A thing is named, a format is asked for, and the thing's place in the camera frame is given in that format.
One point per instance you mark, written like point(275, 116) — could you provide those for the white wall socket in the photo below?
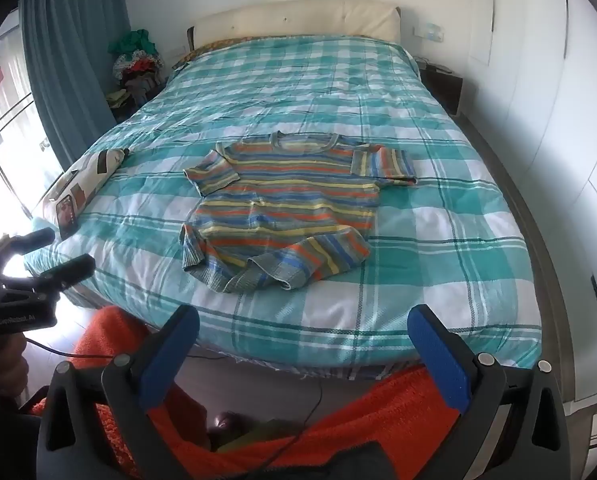
point(430, 33)

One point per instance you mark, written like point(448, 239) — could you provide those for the teal plaid blanket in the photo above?
point(428, 260)

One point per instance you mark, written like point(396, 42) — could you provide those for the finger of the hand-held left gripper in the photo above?
point(71, 270)
point(33, 240)

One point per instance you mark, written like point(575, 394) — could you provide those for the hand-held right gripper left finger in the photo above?
point(171, 355)

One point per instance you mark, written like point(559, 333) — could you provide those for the person's left hand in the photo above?
point(1, 375)

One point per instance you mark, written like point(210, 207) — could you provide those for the cream padded headboard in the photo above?
point(298, 20)

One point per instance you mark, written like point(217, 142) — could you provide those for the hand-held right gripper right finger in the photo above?
point(438, 355)

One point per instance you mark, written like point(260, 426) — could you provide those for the yellow-green object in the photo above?
point(258, 437)

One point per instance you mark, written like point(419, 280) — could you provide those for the pile of mixed clothes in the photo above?
point(136, 70)

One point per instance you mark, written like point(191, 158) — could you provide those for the yellow patterned sheet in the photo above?
point(203, 49)

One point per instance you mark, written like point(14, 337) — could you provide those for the blue-grey curtain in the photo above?
point(63, 60)

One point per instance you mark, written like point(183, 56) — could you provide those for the dark nightstand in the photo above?
point(443, 90)

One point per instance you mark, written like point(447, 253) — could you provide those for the white wardrobe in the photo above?
point(553, 110)

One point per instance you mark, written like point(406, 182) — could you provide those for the patterned cream pillow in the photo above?
point(93, 170)

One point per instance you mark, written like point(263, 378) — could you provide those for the window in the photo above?
point(3, 135)

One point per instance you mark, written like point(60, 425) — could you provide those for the striped knit sweater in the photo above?
point(288, 200)

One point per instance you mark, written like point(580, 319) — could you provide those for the orange fleece cloth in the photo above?
point(388, 410)

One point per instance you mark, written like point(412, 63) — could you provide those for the white wall switch plate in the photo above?
point(177, 51)

